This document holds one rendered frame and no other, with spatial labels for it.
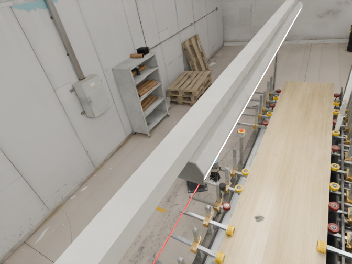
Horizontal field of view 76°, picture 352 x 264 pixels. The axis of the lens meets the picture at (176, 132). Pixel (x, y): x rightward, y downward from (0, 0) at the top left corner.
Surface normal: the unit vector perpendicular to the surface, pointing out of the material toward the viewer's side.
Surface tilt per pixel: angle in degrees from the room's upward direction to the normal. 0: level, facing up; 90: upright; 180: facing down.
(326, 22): 90
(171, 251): 0
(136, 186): 0
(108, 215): 0
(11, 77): 90
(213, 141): 61
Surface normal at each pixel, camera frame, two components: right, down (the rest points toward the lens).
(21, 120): 0.87, 0.15
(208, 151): 0.67, -0.25
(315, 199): -0.16, -0.80
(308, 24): -0.47, 0.58
